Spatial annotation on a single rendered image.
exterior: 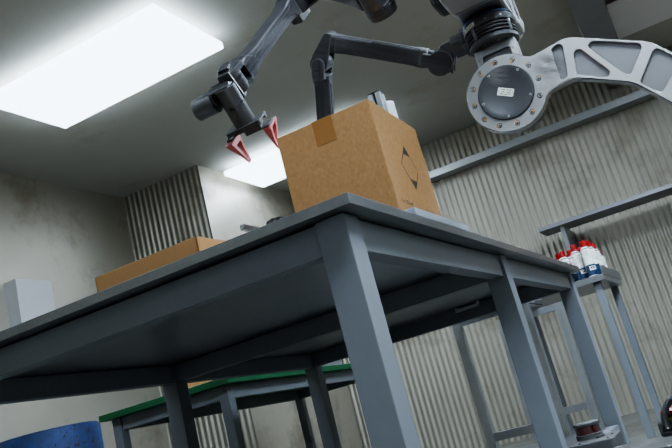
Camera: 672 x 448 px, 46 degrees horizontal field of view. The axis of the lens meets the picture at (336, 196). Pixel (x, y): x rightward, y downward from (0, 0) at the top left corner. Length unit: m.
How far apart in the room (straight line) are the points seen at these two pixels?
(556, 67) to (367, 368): 0.97
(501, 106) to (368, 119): 0.41
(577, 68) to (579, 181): 4.91
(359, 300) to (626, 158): 5.64
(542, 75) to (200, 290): 0.99
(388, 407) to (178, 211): 5.16
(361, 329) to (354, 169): 0.49
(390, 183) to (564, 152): 5.32
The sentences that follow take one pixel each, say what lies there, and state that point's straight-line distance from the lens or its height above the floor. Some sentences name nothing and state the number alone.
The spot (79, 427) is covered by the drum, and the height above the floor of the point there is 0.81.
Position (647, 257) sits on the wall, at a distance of 6.73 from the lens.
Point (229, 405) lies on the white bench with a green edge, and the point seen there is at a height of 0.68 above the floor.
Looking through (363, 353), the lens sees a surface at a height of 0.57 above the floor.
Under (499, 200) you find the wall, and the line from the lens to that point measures 6.98.
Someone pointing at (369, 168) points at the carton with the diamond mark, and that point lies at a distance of 1.69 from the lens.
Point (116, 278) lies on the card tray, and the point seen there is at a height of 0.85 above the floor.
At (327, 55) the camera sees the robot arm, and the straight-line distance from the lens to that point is 2.49.
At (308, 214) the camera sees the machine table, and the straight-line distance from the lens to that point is 1.34.
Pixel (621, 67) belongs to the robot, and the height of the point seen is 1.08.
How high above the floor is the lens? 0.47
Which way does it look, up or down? 16 degrees up
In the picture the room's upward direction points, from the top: 15 degrees counter-clockwise
